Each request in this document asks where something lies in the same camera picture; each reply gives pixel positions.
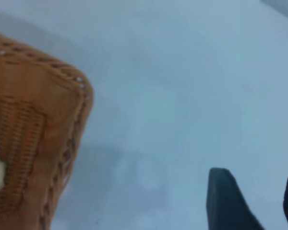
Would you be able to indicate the orange woven wicker basket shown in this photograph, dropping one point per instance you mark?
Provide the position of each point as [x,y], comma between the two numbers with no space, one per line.
[33,124]

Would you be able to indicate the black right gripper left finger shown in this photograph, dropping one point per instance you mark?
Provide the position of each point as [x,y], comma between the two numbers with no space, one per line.
[225,206]

